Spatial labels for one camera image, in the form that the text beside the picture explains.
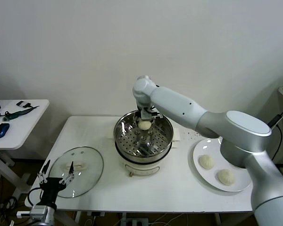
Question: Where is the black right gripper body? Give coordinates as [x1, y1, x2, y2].
[134, 108, 161, 122]

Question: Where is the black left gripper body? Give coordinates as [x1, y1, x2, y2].
[39, 177, 68, 210]

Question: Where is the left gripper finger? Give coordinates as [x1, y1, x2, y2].
[58, 161, 75, 186]
[37, 159, 51, 185]

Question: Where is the white steamed baozi bun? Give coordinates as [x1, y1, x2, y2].
[198, 154, 215, 170]
[138, 120, 152, 131]
[216, 169, 236, 186]

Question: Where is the glass lid with cream handle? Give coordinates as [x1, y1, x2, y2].
[48, 146, 104, 199]

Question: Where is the perforated steel steamer basket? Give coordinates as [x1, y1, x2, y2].
[114, 109, 174, 159]

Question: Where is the small white side table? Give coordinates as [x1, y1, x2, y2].
[0, 99, 50, 201]

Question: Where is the large white plate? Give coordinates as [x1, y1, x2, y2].
[192, 138, 253, 193]

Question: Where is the blue computer mouse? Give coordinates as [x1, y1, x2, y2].
[0, 123, 10, 139]

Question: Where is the small black white device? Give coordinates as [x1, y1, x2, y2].
[16, 101, 32, 109]

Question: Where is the white table underframe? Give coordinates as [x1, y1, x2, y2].
[73, 211, 224, 226]

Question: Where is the grey power strip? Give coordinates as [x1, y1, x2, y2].
[121, 218, 149, 226]

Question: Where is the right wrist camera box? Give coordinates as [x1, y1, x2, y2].
[141, 107, 154, 121]

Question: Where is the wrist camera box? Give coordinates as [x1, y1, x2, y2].
[141, 107, 154, 121]
[16, 206, 49, 218]

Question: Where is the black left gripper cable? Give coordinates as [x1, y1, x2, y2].
[27, 187, 43, 208]

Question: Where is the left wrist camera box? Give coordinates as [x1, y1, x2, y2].
[16, 206, 49, 218]

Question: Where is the coiled black floor cable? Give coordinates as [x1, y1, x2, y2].
[0, 196, 19, 214]

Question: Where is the black power adapter cable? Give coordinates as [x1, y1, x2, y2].
[267, 101, 283, 163]

